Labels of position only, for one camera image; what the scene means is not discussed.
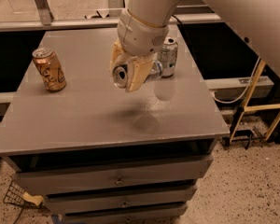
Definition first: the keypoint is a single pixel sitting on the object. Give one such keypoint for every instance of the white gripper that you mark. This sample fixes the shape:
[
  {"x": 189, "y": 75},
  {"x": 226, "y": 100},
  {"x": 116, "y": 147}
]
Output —
[{"x": 140, "y": 36}]

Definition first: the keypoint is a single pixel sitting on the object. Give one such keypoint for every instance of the blue silver redbull can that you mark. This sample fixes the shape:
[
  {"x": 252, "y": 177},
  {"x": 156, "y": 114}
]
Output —
[{"x": 120, "y": 74}]

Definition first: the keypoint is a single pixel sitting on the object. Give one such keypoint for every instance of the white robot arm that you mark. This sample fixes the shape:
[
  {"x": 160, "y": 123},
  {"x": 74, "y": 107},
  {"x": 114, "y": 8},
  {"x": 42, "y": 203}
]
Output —
[{"x": 255, "y": 21}]

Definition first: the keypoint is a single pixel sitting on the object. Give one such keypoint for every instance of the silver green soda can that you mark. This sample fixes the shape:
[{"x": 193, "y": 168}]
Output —
[{"x": 167, "y": 55}]

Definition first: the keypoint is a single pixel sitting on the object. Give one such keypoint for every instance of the orange soda can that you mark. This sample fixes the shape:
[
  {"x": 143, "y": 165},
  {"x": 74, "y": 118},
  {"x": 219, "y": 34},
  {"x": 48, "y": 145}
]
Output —
[{"x": 49, "y": 67}]

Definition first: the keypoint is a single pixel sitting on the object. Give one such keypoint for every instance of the grey metal railing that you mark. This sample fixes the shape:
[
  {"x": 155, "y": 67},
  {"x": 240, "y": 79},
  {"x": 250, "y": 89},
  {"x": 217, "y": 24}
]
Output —
[{"x": 32, "y": 15}]

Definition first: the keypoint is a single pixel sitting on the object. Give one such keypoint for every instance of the grey drawer cabinet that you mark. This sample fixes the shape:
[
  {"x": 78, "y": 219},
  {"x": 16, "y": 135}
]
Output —
[{"x": 91, "y": 122}]

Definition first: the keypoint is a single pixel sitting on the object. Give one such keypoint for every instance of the top grey drawer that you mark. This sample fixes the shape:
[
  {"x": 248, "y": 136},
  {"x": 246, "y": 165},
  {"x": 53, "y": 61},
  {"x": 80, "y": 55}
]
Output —
[{"x": 113, "y": 176}]

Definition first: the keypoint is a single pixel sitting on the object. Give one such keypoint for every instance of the grey drawer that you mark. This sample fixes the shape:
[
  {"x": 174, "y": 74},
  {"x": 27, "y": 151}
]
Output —
[
  {"x": 120, "y": 199},
  {"x": 113, "y": 176},
  {"x": 127, "y": 215}
]

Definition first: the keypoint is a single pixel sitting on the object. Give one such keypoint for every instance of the bottom grey drawer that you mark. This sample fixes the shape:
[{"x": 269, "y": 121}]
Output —
[{"x": 127, "y": 215}]

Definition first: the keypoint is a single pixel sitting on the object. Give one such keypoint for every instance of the middle grey drawer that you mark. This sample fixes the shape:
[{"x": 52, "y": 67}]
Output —
[{"x": 120, "y": 199}]

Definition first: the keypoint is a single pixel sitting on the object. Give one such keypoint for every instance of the yellow metal stand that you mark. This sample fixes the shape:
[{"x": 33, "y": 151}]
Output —
[{"x": 246, "y": 108}]

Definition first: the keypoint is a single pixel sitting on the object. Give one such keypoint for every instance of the yellow foam piece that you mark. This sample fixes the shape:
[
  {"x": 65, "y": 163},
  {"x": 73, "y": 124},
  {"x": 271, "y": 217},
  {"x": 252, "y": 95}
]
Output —
[{"x": 37, "y": 199}]

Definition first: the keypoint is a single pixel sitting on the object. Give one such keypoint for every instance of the black wire basket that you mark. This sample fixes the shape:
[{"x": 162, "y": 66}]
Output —
[{"x": 13, "y": 196}]

